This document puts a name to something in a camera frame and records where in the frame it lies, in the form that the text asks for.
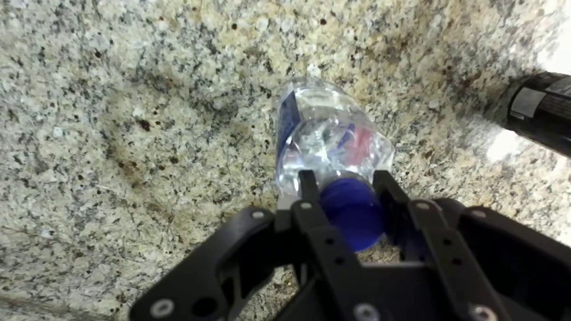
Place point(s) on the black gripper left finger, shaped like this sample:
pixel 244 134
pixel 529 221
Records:
pixel 319 235

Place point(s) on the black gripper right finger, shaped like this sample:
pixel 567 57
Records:
pixel 485 262

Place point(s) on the water bottle blue cap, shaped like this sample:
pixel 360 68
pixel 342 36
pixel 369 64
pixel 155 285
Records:
pixel 326 130

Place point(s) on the black soda can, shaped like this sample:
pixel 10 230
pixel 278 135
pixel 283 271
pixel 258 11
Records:
pixel 538 107

